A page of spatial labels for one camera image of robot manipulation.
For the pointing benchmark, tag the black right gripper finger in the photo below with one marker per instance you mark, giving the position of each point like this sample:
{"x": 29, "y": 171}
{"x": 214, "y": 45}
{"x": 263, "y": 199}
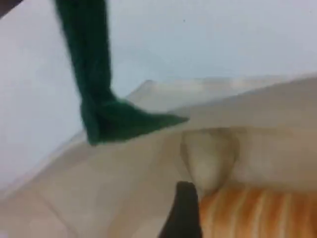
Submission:
{"x": 183, "y": 213}

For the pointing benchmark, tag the long striped orange bread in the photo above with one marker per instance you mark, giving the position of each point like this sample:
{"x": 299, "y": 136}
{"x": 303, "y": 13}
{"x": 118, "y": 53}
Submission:
{"x": 260, "y": 213}

